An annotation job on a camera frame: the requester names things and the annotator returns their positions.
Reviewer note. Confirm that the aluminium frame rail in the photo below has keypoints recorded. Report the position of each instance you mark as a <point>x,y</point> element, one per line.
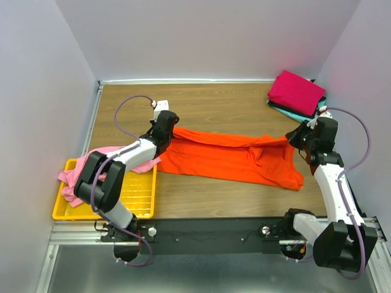
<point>84,233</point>

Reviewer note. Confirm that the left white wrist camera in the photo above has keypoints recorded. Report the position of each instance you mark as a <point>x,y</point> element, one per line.
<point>159,106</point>

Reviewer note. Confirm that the orange t shirt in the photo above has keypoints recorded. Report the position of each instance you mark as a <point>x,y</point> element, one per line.
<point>260,160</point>

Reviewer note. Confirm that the folded magenta t shirt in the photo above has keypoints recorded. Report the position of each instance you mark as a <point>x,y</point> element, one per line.
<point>295,94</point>

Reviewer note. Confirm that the folded teal t shirt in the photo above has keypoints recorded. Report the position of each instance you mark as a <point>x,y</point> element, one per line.
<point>299,117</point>

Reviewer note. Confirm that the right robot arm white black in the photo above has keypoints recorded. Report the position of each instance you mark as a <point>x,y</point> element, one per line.
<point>345,243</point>

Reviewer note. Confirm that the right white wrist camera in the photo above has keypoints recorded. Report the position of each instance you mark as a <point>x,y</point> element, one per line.
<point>323,112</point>

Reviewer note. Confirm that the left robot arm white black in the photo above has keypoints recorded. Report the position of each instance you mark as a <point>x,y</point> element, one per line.
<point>101,179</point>

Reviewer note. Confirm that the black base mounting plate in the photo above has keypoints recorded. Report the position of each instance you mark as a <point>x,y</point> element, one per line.
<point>206,236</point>

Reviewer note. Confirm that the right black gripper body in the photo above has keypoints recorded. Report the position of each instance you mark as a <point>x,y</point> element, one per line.
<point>302,139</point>

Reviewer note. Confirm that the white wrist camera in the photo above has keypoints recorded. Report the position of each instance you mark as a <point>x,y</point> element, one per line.
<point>159,106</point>
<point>323,112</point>

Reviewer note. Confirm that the yellow plastic tray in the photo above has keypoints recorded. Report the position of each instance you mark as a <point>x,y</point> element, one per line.
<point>137,195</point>

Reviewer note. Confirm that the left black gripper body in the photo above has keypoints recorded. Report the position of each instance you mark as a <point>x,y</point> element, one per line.
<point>168,140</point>

